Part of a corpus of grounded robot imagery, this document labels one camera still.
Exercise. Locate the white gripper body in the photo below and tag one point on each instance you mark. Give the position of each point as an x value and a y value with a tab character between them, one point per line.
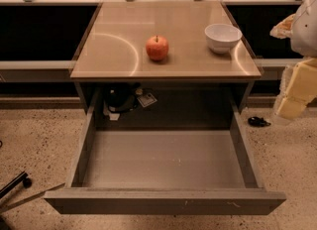
305	31

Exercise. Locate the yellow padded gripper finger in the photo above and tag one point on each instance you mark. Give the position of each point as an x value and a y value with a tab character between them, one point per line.
298	87

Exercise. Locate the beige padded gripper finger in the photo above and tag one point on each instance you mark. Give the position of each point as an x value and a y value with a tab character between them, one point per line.
283	29

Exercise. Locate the grey top drawer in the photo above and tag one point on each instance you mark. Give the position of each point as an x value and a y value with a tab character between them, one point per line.
185	155

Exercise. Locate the grey cabinet with steel top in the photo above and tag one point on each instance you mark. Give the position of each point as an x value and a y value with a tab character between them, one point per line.
115	48

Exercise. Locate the black clip on floor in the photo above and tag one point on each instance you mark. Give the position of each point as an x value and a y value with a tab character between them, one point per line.
258	122

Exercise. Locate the white ceramic bowl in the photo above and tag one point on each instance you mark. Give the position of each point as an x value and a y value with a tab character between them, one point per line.
221	38

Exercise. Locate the red apple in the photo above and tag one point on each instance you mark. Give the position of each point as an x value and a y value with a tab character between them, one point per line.
157	47

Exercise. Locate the white paper tag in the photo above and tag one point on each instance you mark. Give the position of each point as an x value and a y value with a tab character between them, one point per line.
147	99

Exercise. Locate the black object in cabinet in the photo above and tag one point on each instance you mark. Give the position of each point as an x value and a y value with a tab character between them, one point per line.
121	97

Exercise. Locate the black chair leg with caster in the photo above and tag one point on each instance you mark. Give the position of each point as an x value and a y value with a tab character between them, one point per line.
22	178

